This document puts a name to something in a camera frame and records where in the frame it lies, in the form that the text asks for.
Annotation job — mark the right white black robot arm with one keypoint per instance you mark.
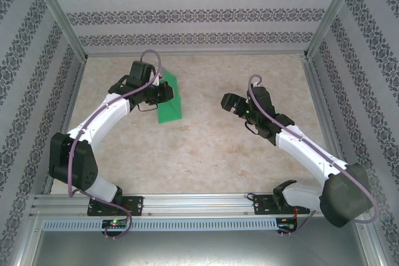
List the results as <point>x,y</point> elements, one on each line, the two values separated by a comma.
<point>305,150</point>

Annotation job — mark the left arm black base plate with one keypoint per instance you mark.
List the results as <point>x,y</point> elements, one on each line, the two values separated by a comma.
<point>134,205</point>

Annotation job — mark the aluminium frame post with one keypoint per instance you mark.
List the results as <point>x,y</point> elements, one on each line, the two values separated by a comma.
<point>333,13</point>
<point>59,17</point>

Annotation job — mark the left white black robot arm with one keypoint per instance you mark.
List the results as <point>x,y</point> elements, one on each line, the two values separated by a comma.
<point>103,115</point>

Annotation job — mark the green cloth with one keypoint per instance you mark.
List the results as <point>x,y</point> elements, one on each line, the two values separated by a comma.
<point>170,113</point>

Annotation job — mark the grey metal sheet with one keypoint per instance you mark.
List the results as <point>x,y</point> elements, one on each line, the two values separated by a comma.
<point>199,247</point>

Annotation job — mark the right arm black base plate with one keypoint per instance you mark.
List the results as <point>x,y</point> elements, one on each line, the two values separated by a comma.
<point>262,207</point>

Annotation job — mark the aluminium side rail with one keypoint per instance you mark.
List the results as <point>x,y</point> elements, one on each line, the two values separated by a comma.
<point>324,116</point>
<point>67,122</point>

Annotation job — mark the aluminium mounting rail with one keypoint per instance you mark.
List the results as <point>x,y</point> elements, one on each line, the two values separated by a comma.
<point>193,203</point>

